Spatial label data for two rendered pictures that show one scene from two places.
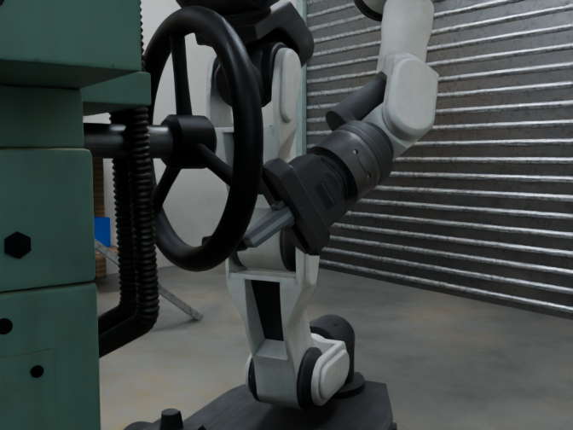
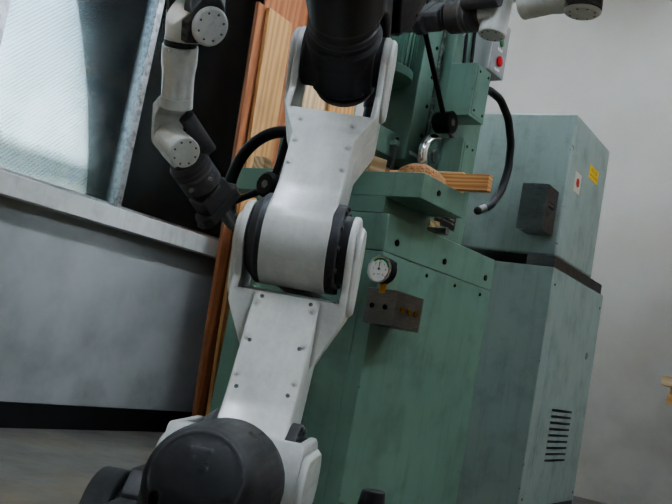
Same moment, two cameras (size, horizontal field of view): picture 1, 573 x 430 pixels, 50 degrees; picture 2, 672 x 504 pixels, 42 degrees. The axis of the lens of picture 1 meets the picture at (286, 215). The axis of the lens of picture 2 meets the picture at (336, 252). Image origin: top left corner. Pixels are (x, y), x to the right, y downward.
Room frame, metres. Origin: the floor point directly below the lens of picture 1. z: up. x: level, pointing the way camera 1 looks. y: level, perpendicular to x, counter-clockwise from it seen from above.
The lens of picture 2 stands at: (2.64, -0.34, 0.46)
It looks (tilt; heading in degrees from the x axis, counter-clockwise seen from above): 6 degrees up; 162
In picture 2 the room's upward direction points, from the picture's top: 10 degrees clockwise
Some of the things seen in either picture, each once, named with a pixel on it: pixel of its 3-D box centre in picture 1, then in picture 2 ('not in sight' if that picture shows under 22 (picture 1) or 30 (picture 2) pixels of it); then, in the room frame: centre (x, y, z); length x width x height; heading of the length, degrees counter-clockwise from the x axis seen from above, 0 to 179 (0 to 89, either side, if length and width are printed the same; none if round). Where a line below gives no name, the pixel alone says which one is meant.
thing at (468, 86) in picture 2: not in sight; (467, 94); (0.49, 0.65, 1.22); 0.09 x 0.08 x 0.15; 125
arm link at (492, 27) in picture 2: not in sight; (484, 13); (0.83, 0.50, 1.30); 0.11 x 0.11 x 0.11; 35
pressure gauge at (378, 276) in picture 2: not in sight; (382, 274); (0.82, 0.37, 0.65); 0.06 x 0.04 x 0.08; 35
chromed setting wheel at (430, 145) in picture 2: not in sight; (432, 157); (0.52, 0.57, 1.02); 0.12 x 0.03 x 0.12; 125
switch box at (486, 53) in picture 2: not in sight; (490, 48); (0.42, 0.73, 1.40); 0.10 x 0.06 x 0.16; 125
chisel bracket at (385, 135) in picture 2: not in sight; (372, 142); (0.48, 0.41, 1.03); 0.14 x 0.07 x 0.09; 125
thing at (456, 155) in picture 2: not in sight; (452, 163); (0.51, 0.63, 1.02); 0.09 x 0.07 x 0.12; 35
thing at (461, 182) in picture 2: not in sight; (385, 180); (0.55, 0.43, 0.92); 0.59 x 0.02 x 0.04; 35
